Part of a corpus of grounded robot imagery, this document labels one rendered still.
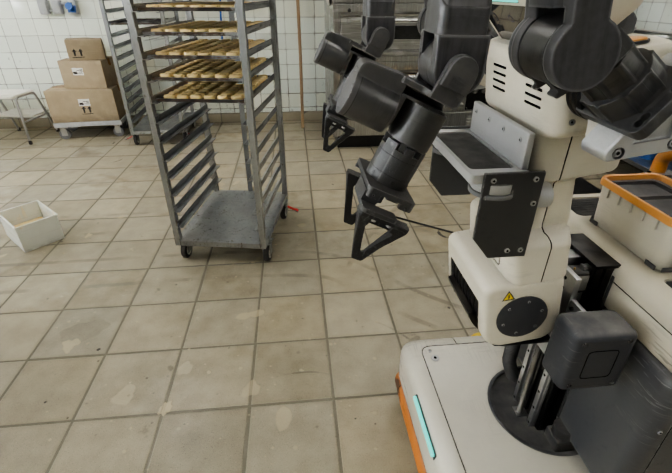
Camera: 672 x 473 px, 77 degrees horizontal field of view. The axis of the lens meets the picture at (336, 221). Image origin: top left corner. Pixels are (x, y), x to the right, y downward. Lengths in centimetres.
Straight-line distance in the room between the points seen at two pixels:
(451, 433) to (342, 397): 51
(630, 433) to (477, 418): 37
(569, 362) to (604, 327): 9
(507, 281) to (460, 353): 62
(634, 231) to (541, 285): 26
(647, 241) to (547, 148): 34
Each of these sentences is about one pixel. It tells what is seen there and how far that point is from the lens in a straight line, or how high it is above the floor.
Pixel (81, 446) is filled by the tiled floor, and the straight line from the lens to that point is 175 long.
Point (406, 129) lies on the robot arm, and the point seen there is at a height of 115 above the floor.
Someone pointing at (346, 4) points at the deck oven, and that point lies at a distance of 373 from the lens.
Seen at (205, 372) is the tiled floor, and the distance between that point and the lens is 179.
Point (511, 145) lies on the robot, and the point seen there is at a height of 107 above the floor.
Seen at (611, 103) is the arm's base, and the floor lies 118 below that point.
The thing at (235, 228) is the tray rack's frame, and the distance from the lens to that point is 236.
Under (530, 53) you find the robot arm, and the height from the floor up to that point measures 123.
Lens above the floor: 130
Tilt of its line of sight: 29 degrees down
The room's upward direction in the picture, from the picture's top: straight up
